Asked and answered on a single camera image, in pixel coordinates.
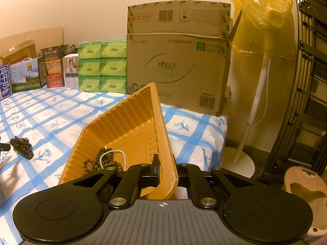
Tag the white product box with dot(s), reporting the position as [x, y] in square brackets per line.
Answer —
[71, 70]

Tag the white pearl strand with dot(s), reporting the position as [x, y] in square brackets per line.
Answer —
[120, 151]

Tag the white standing fan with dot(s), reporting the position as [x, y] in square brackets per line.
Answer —
[261, 81]

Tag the dark noodle box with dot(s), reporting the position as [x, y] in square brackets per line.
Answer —
[52, 53]

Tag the yellow plastic bag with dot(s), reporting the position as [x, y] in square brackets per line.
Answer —
[258, 0]

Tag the yellow plastic tray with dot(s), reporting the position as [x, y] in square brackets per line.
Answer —
[122, 122]

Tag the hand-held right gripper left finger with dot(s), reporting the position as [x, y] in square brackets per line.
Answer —
[155, 171]

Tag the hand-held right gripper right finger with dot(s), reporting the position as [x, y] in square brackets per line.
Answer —
[184, 169]

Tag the beige plastic stool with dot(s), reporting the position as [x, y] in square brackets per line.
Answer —
[293, 178]

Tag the milk gift box with cows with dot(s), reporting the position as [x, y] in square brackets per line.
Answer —
[28, 75]

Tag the stack of green tissue packets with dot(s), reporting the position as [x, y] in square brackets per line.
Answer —
[102, 66]

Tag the blue checked sheet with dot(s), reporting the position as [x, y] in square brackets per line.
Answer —
[51, 122]

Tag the folded metal rack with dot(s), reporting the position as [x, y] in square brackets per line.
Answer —
[304, 94]

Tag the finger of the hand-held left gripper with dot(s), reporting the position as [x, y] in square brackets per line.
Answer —
[4, 147]

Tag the large cardboard box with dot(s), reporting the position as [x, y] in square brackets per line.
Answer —
[178, 63]

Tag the brown printed cardboard box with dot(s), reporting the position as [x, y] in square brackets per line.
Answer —
[18, 52]

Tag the red noodle box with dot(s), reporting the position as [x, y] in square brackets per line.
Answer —
[55, 81]

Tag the blue milk carton box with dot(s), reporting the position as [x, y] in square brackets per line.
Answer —
[5, 81]

